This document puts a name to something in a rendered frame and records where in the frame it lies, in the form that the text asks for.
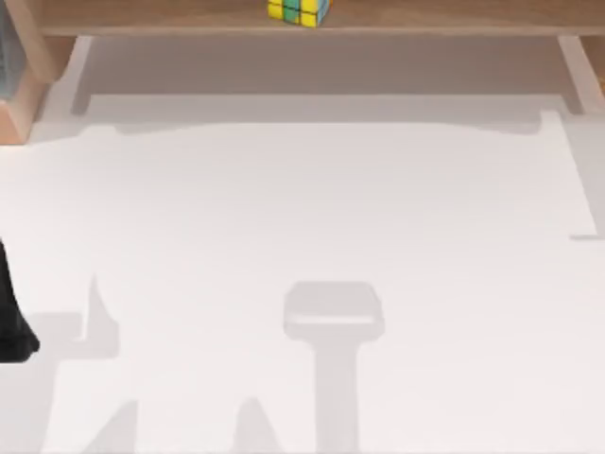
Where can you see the multicoloured puzzle cube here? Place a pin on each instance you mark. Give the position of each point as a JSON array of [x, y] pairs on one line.
[[299, 10]]

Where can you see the wooden open shelf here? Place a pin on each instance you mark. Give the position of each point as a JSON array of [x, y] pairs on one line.
[[331, 57]]

